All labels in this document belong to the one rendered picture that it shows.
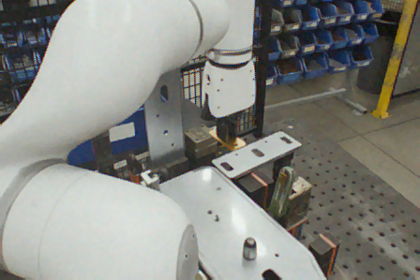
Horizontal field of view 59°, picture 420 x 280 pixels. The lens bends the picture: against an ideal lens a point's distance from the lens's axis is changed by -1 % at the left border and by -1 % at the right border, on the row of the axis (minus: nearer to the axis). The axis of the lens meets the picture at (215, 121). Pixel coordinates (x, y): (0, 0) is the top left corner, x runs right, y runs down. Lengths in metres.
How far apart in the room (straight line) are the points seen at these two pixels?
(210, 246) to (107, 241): 0.62
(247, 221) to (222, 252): 0.11
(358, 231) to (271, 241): 0.56
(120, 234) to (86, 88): 0.11
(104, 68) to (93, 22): 0.04
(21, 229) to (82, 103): 0.11
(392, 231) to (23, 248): 1.28
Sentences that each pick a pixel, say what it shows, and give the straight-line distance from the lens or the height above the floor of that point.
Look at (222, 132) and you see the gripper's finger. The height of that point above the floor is 1.27.
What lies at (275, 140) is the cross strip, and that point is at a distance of 1.23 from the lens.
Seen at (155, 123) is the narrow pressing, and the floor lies 1.15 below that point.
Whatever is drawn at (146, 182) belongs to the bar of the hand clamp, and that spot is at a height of 1.21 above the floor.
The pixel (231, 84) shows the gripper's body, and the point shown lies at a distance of 0.69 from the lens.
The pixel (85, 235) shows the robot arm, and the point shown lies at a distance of 0.29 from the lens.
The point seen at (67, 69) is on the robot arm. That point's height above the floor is 1.58.
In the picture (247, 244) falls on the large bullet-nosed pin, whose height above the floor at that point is 1.04.
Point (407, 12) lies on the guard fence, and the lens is 3.28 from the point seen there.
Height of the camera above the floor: 1.69
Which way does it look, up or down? 31 degrees down
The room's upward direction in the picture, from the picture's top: straight up
